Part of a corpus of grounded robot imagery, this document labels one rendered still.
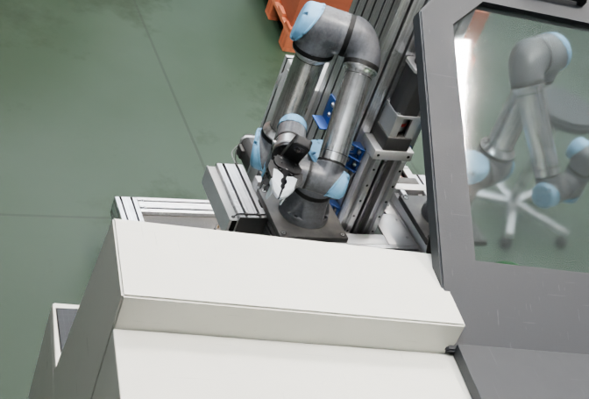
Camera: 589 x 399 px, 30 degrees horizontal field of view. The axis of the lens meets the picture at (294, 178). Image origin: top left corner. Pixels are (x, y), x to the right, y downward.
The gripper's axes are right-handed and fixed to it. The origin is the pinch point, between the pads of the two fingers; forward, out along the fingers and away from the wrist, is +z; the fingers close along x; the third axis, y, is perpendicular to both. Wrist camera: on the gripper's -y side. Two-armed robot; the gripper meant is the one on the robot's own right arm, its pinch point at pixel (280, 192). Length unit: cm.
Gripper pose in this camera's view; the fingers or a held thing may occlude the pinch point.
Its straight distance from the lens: 254.0
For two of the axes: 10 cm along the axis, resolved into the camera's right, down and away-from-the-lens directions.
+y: -4.3, 7.4, 5.2
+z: -1.1, 5.4, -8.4
